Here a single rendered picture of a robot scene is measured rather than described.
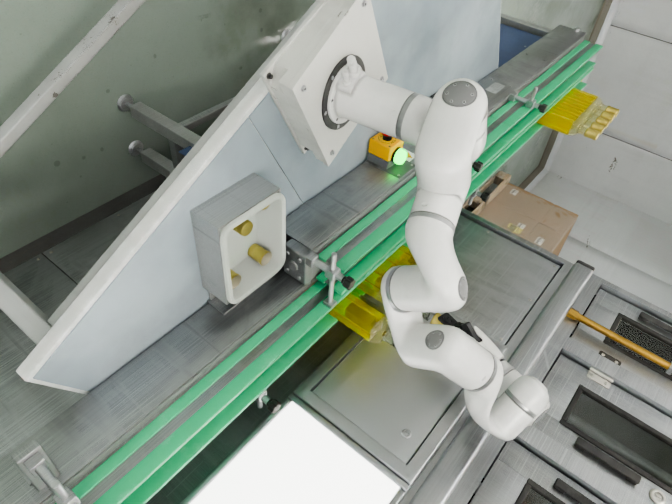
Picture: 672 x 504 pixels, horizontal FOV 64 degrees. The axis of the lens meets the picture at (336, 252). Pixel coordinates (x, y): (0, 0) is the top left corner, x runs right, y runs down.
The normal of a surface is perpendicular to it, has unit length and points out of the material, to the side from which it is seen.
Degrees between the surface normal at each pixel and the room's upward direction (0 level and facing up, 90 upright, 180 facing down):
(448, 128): 88
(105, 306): 0
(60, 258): 90
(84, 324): 0
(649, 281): 90
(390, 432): 90
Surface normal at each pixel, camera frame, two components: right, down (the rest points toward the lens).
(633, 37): -0.62, 0.52
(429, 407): 0.05, -0.71
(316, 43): -0.24, -0.38
